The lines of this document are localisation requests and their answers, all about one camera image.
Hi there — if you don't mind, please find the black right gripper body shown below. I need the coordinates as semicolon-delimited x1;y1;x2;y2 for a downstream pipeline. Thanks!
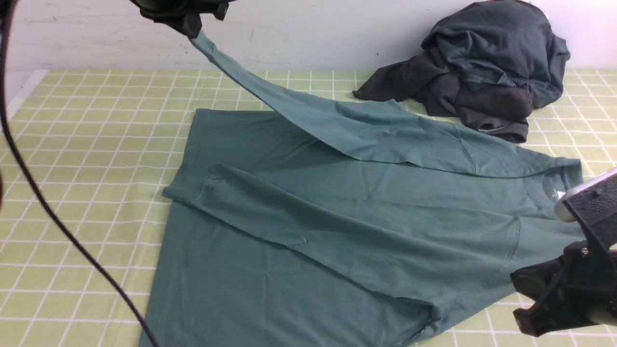
510;241;617;337

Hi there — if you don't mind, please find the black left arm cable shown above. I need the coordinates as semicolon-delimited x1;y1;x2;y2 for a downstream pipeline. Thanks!
0;0;161;347

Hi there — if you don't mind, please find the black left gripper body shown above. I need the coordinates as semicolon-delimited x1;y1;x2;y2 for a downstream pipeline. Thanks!
132;0;232;38

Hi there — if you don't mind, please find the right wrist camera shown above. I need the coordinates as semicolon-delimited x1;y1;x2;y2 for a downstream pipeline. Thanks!
555;168;617;267

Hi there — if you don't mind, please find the green long sleeve shirt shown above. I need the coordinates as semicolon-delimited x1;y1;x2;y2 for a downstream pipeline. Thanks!
146;34;583;347

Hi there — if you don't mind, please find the dark grey-blue crumpled garment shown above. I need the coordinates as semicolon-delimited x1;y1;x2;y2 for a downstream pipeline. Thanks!
421;0;571;108

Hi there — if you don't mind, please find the dark brown crumpled garment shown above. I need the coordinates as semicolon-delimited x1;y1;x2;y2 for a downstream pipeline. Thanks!
353;48;533;144

